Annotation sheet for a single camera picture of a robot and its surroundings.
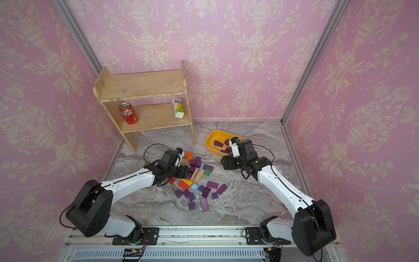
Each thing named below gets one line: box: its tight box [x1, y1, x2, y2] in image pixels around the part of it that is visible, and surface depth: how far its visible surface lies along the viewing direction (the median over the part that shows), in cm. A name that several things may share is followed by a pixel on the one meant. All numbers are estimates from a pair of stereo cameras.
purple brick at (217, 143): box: [213, 139, 224, 148], surface depth 108 cm
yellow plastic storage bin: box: [205, 129, 245, 157], surface depth 110 cm
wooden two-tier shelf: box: [92, 60, 196, 154], surface depth 83 cm
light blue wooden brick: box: [190, 182, 199, 192], surface depth 89 cm
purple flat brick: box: [202, 163, 214, 172], surface depth 99 cm
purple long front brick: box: [200, 197, 209, 213], surface depth 85 cm
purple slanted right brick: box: [216, 183, 228, 196], surface depth 89 cm
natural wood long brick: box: [194, 169, 205, 182], surface depth 94 cm
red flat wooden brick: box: [177, 180, 190, 191], surface depth 91 cm
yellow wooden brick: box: [180, 179, 194, 187], surface depth 91 cm
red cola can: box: [118, 102, 139, 125], surface depth 86 cm
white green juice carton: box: [171, 97, 185, 119], surface depth 94 cm
